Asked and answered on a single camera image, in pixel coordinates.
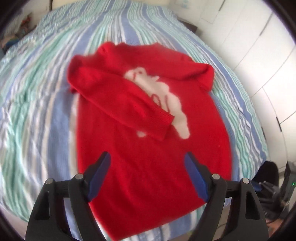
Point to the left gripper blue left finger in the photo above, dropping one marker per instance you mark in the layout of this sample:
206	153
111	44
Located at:
82	189

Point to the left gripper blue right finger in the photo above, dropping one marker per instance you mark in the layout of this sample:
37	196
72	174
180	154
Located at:
211	188

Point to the red knit sweater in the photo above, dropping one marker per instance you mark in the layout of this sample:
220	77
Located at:
147	106

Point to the pile of clothes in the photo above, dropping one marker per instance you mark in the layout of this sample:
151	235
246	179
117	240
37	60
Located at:
16	30

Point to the striped blue green bedspread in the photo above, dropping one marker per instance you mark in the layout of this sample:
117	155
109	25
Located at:
38	112

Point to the white wardrobe doors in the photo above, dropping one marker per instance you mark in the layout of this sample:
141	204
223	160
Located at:
255	44

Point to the dark wooden nightstand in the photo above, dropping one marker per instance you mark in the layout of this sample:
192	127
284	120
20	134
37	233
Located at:
193	28

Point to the wall socket with blue plugs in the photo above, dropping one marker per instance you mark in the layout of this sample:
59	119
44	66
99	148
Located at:
185	4

